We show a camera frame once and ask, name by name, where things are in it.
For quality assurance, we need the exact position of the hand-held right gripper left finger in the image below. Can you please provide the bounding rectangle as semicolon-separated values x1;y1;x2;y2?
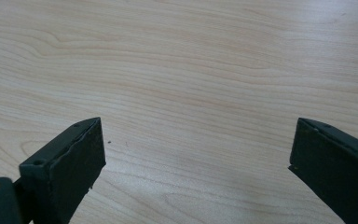
19;117;107;224

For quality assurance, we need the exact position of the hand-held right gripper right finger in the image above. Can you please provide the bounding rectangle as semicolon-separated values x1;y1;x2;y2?
288;117;358;224

